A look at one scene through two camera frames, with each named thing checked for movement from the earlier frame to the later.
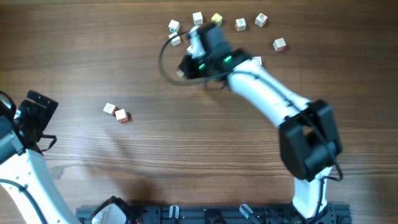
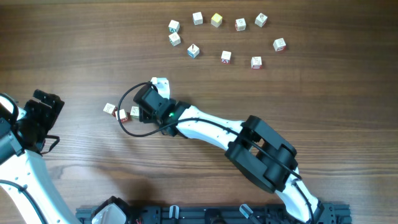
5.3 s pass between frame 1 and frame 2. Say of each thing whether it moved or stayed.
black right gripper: moved
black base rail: stayed
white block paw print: stayed
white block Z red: stayed
